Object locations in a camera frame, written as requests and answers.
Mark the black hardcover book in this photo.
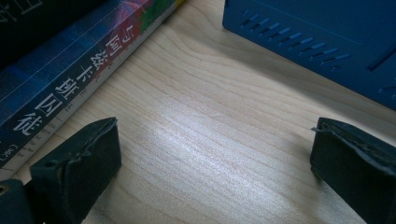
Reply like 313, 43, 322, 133
0, 0, 106, 71

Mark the yellow paperback book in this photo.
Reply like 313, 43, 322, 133
0, 0, 187, 182

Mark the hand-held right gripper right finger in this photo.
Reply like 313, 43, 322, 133
309, 117, 396, 224

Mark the blue illustrated cover book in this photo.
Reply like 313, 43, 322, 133
0, 0, 157, 171

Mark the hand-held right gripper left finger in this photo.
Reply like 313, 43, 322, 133
29, 117, 123, 224

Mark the blue plastic file rack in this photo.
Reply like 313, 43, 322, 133
221, 0, 396, 111

